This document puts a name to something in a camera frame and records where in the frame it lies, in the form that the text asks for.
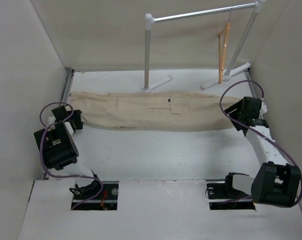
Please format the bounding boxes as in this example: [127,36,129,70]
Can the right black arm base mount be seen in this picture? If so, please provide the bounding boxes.
[205,180,256,211]

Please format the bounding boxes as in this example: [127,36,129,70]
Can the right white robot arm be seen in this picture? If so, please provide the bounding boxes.
[222,96,302,208]

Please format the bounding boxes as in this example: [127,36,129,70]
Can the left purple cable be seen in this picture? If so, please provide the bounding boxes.
[38,101,104,211]

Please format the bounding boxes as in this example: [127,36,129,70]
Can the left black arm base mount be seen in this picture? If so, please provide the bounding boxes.
[69,181,119,211]

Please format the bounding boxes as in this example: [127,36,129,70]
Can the purple cable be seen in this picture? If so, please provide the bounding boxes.
[219,79,302,208]
[38,101,104,211]

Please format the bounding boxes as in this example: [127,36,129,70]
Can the beige trousers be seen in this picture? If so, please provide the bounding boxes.
[69,91,239,132]

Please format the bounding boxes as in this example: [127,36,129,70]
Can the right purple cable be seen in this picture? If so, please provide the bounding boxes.
[219,79,302,208]

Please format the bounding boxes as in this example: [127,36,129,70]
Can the wooden clothes hanger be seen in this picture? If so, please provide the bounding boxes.
[218,7,233,85]

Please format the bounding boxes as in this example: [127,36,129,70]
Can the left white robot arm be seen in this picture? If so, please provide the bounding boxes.
[34,104,103,200]

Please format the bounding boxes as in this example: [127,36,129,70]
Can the white and silver clothes rack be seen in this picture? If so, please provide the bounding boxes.
[141,0,265,93]

